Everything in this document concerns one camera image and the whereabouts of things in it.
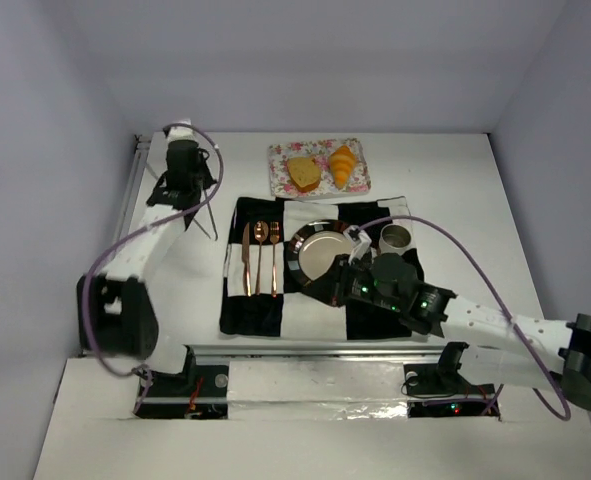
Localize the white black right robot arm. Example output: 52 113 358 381
302 254 591 412

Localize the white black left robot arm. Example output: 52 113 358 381
77 120 222 376

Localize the bread slice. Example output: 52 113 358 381
286 157 322 193

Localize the dark rimmed ceramic plate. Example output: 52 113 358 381
284 219 351 298

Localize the steel cup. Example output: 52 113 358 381
378 224 413 255

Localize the copper table knife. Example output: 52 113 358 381
242 223 252 296

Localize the black white checkered cloth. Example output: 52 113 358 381
219 196 412 342

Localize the copper fork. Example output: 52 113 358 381
269 221 280 298

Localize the copper spoon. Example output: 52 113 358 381
254 220 269 295

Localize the floral rectangular tray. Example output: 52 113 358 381
267 138 371 199

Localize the orange croissant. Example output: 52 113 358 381
328 145 357 189

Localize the white foam front panel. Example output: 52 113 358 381
227 359 408 421

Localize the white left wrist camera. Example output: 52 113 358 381
163 120 195 143

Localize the aluminium frame rail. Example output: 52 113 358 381
77 133 151 357

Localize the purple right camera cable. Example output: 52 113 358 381
359 216 572 422

